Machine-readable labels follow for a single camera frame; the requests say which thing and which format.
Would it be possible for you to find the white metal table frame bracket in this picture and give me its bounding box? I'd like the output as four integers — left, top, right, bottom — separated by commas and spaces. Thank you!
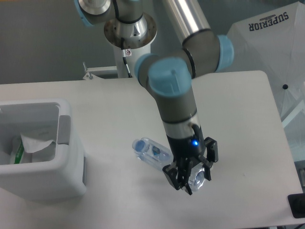
82, 62, 118, 80

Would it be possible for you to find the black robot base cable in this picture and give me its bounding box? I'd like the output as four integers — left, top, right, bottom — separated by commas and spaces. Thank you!
120, 37, 133, 78

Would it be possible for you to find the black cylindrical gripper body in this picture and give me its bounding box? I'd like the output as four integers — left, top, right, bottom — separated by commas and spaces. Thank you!
167, 133, 206, 169

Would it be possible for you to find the green white trash in bin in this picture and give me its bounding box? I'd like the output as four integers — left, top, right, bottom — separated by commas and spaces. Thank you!
10, 137, 25, 164

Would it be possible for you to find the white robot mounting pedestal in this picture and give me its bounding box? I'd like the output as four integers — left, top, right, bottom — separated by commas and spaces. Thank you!
112, 44, 151, 78

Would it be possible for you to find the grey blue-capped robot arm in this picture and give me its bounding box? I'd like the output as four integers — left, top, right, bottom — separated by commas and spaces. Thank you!
74, 0, 234, 195

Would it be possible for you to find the black device at table corner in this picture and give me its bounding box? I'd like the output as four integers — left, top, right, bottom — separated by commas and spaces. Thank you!
287, 193, 305, 219

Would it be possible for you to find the white umbrella with SUPERIOR print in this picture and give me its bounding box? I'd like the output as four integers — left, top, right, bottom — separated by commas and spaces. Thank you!
226, 2, 305, 120

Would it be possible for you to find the clear plastic water bottle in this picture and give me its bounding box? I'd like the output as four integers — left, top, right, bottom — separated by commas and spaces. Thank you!
132, 137, 205, 191

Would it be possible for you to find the clear plastic wrapper with barcode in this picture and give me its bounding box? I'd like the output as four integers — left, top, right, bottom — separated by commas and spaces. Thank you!
20, 131, 56, 153

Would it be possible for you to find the white plastic trash can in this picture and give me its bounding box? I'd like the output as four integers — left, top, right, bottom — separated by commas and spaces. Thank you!
0, 98, 87, 200

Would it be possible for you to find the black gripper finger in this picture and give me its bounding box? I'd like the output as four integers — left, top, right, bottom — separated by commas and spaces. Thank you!
162, 158, 193, 195
197, 137, 218, 181

